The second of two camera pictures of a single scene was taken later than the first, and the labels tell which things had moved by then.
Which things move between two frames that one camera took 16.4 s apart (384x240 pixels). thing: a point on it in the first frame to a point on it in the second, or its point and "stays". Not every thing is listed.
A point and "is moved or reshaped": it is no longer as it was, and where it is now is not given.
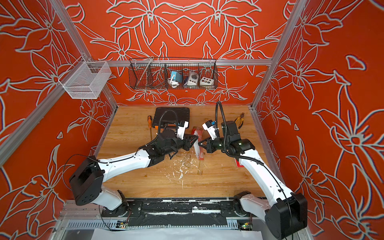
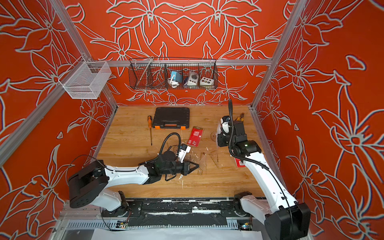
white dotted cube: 205,81 stays
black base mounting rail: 177,212 stays
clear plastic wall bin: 85,80 stays
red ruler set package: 238,164 stays
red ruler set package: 198,131 is moved or reshaped
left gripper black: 186,141 to 186,165
